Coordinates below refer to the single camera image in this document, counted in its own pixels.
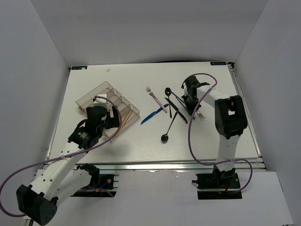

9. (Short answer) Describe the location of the blue corner label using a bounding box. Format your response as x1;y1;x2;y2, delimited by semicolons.
71;65;87;70
210;61;227;66

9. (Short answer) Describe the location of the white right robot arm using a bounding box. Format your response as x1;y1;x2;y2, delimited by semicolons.
181;74;248;188

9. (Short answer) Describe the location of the black round spoon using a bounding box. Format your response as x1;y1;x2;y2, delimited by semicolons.
161;112;178;143

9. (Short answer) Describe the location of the pink handled fork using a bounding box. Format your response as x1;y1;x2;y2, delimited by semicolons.
146;87;167;113

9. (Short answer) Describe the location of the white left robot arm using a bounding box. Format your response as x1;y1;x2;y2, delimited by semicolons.
16;106;120;226

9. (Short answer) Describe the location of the right blue corner label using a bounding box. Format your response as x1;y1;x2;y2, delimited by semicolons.
210;61;227;66

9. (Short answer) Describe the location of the green handled silver fork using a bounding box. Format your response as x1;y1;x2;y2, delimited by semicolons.
197;111;206;119

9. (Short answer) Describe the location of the yellow chopstick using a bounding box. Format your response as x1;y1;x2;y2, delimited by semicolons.
115;110;133;137
111;112;128;142

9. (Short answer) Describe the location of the left blue corner label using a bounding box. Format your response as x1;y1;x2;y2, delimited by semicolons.
71;65;87;70

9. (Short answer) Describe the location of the black long spoon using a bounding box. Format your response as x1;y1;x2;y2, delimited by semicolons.
165;87;172;118

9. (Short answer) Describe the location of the clear plastic compartment organizer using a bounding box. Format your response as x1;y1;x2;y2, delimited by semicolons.
76;81;140;136

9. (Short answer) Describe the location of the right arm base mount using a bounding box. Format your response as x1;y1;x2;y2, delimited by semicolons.
192;173;242;200

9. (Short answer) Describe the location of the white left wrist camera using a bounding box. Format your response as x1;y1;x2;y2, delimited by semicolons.
93;94;107;107

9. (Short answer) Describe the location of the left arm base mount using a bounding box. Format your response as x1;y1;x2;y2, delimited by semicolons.
72;163;119;198

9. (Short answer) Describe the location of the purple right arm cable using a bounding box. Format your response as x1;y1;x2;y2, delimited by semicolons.
187;73;253;195

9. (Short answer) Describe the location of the blue metallic knife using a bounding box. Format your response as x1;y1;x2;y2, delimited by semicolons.
140;107;164;125

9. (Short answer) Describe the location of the black knife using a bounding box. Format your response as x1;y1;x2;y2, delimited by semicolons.
165;98;188;124

